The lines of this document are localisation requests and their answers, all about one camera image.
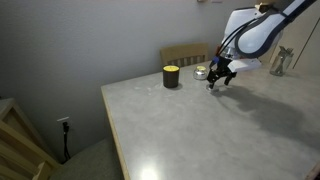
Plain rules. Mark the dark candle with yellow wax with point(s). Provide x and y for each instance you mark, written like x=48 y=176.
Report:
x=171 y=76

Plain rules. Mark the wooden chair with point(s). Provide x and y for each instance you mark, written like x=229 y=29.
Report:
x=184 y=54

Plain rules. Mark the round silver jar lid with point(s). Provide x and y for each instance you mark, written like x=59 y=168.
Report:
x=212 y=89

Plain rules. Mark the light wooden furniture frame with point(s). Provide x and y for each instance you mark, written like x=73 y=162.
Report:
x=23 y=153

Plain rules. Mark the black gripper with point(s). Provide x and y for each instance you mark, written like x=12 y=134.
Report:
x=219 y=68

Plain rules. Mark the small silver jar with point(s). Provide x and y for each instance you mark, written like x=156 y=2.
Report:
x=200 y=73

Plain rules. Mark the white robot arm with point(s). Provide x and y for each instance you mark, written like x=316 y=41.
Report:
x=250 y=32

